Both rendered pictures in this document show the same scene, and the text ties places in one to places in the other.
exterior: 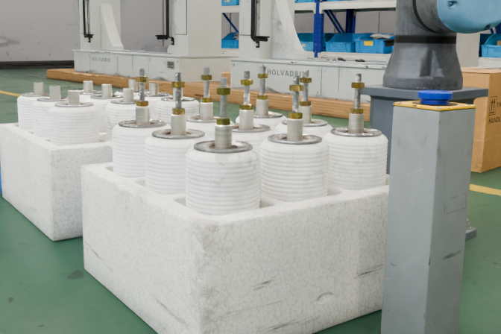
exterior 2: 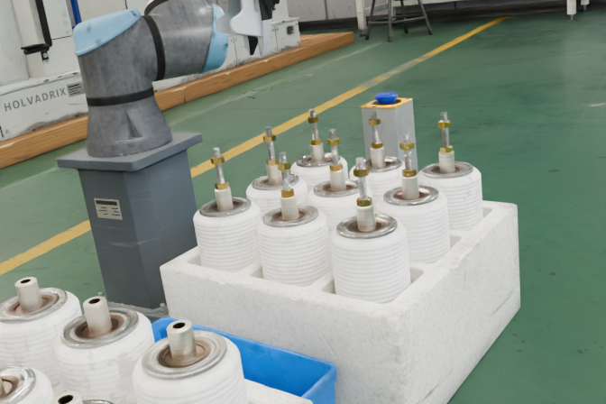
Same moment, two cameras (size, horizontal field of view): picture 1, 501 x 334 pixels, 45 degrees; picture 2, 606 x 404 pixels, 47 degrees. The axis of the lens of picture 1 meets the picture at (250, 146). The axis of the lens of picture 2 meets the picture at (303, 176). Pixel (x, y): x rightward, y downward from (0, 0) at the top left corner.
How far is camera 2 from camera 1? 1.55 m
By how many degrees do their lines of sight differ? 103
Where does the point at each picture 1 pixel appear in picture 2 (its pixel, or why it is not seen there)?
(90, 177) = (417, 310)
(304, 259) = not seen: hidden behind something
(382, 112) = (159, 177)
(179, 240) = (506, 234)
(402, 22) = (134, 78)
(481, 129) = not seen: outside the picture
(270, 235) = not seen: hidden behind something
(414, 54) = (155, 108)
